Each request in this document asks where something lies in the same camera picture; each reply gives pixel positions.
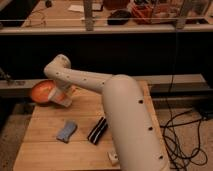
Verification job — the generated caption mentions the black bowl on shelf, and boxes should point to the black bowl on shelf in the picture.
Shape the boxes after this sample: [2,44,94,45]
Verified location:
[107,10,131,25]

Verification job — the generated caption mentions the blue sponge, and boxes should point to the blue sponge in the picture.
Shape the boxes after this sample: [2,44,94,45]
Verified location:
[56,121,77,143]

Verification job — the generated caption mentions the black floor cables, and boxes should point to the black floor cables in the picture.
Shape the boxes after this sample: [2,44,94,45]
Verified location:
[159,108,209,171]

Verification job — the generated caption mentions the white tube bottle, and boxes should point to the white tube bottle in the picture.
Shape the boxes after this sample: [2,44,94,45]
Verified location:
[108,152,119,165]

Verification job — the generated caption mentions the wooden table board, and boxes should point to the wooden table board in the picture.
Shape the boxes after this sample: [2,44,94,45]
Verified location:
[13,80,171,171]

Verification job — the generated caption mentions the orange ceramic bowl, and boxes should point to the orange ceramic bowl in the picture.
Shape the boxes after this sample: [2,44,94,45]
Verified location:
[30,80,56,104]

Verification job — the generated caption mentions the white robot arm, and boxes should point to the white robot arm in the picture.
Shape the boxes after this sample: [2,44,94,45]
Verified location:
[44,54,170,171]

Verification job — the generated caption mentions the black white striped cloth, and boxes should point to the black white striped cloth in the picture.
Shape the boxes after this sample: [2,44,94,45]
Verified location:
[87,117,108,145]

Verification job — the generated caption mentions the orange plastic crate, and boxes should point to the orange plastic crate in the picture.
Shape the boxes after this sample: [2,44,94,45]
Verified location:
[131,5,153,24]

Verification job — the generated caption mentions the grey metal post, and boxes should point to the grey metal post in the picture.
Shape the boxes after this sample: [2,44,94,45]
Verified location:
[83,0,93,31]

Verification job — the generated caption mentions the white paper sheet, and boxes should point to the white paper sheet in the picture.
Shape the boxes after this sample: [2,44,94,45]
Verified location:
[68,4,103,12]

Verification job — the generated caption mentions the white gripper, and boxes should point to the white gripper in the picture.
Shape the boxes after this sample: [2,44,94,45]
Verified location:
[48,87,72,107]

